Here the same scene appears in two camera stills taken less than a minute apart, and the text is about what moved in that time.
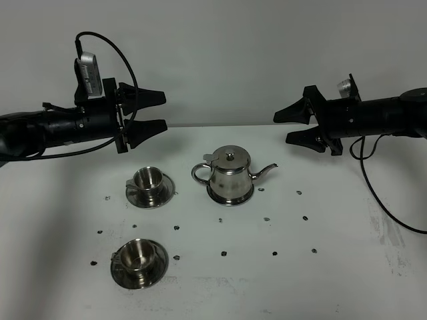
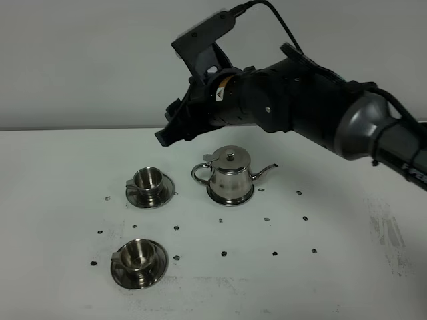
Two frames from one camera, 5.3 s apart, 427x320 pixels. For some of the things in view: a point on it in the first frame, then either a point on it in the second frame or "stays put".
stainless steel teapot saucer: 230,202 stays put
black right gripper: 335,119 → 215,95
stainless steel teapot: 231,179 stays put
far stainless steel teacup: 148,182 stays put
